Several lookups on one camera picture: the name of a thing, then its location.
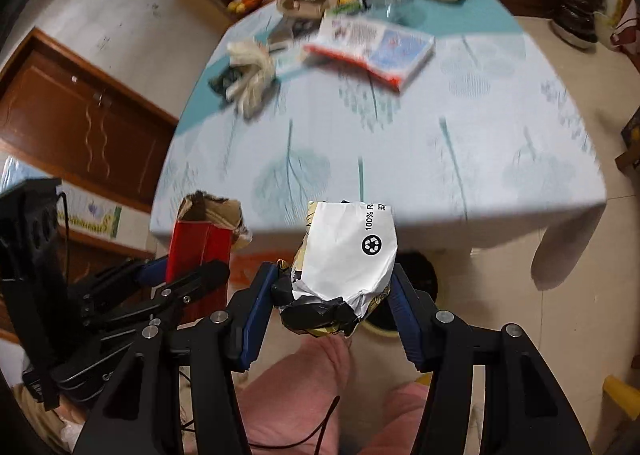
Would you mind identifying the white snack wrapper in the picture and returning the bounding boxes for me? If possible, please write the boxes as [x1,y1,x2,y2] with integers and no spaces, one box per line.
[274,201,398,338]

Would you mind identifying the red paper bag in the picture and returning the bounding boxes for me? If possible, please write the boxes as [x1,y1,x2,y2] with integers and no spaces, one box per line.
[164,189,253,326]

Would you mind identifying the round trash bin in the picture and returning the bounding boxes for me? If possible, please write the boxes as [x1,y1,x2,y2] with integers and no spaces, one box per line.
[362,250,438,338]

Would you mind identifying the person's pink trouser legs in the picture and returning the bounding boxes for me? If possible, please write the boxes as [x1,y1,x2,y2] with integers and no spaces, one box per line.
[238,336,431,454]

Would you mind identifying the white knitted glove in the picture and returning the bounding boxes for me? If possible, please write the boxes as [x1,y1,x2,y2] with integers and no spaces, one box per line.
[222,39,276,120]

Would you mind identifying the red white plastic package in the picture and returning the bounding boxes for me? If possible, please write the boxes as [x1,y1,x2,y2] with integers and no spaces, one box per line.
[303,16,436,93]

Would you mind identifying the fruit bowl with oranges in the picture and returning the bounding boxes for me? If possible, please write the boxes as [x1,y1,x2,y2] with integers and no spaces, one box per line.
[227,0,265,17]

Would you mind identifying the black cable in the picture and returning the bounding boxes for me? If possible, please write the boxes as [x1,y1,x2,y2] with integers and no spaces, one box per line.
[179,393,343,451]

